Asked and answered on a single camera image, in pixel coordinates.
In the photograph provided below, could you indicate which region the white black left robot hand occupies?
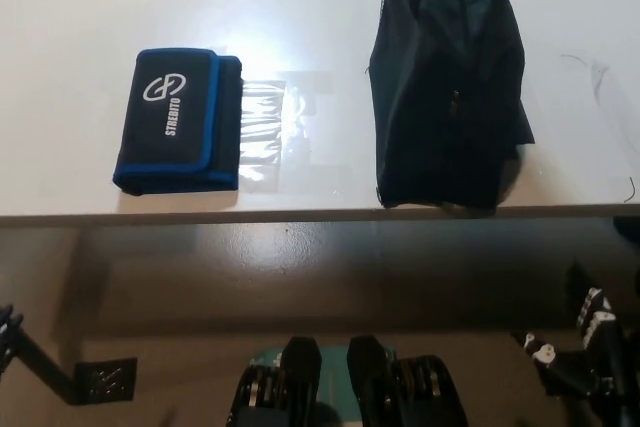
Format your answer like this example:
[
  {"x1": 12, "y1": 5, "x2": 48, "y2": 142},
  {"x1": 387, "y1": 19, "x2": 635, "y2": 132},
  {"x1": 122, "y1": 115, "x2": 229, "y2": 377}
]
[{"x1": 0, "y1": 303, "x2": 25, "y2": 386}]

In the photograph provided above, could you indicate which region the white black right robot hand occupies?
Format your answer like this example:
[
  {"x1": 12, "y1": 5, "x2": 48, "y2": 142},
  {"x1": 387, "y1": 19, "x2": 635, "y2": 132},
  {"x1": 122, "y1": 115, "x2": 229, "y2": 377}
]
[{"x1": 519, "y1": 286, "x2": 629, "y2": 398}]

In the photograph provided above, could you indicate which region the black fabric lunch bag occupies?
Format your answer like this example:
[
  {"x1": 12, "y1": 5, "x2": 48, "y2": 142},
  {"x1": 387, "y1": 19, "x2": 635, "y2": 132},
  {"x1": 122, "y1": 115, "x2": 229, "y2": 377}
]
[{"x1": 368, "y1": 0, "x2": 536, "y2": 210}]

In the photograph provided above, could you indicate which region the black blue Strebito notebook case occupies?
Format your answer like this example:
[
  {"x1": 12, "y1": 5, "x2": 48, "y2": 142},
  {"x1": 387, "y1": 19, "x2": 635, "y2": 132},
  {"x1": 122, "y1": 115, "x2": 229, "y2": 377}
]
[{"x1": 111, "y1": 48, "x2": 244, "y2": 196}]

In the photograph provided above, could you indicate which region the clear tape patch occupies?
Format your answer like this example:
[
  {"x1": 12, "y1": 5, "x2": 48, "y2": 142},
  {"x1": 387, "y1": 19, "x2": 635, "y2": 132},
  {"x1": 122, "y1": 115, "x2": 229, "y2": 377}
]
[{"x1": 238, "y1": 68, "x2": 334, "y2": 194}]

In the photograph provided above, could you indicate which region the thin black wire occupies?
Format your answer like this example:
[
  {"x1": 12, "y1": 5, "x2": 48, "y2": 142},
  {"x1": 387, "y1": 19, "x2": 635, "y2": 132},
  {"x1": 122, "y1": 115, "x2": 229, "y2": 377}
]
[{"x1": 560, "y1": 51, "x2": 640, "y2": 204}]

